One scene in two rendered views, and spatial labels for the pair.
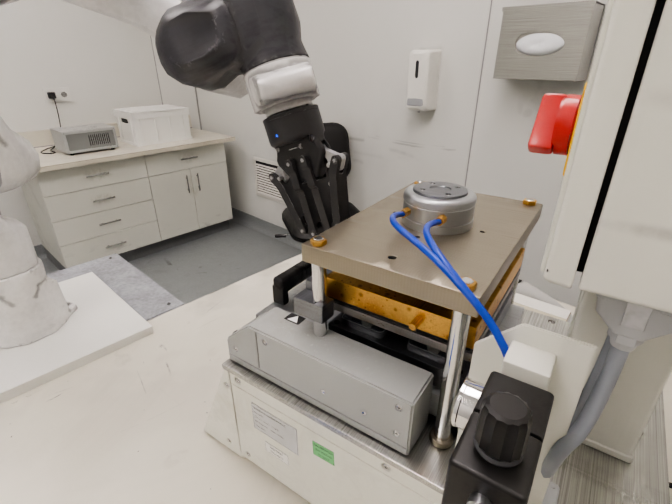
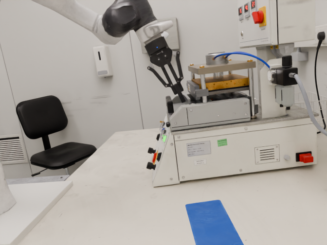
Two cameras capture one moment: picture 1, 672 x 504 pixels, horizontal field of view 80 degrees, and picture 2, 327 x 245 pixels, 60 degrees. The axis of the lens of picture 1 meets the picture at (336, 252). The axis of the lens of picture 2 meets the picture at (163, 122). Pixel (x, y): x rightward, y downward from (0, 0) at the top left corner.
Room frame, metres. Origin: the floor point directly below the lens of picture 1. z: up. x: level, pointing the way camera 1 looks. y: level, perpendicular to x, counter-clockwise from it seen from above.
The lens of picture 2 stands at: (-0.29, 0.63, 1.16)
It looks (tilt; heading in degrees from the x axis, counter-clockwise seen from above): 13 degrees down; 326
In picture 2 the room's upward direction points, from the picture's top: 7 degrees counter-clockwise
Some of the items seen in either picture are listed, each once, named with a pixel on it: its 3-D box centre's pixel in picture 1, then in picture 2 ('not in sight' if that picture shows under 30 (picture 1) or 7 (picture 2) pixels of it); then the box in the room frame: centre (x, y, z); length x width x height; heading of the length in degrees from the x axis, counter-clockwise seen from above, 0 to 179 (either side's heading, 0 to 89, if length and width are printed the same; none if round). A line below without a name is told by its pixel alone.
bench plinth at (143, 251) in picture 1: (144, 235); not in sight; (2.81, 1.46, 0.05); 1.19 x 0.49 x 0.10; 137
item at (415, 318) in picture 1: (429, 257); (218, 76); (0.42, -0.11, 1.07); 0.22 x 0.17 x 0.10; 146
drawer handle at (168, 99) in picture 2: (310, 270); (169, 103); (0.53, 0.04, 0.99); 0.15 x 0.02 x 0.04; 146
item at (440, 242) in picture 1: (454, 255); (227, 70); (0.39, -0.13, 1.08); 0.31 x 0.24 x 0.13; 146
